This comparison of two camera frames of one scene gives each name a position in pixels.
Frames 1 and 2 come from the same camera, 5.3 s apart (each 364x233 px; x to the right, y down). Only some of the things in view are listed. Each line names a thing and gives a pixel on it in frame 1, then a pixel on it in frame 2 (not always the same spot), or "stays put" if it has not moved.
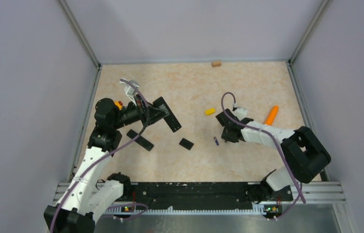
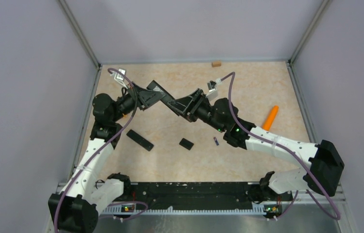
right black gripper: x=225 y=136 → x=187 y=107
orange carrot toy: x=272 y=115 stays put
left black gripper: x=149 y=114 → x=145 y=97
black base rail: x=202 y=195 stays put
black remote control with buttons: x=171 y=120 → x=166 y=97
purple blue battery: x=216 y=141 stays put
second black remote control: x=141 y=141 stays put
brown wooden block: x=216 y=64 stays put
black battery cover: x=186 y=143 stays put
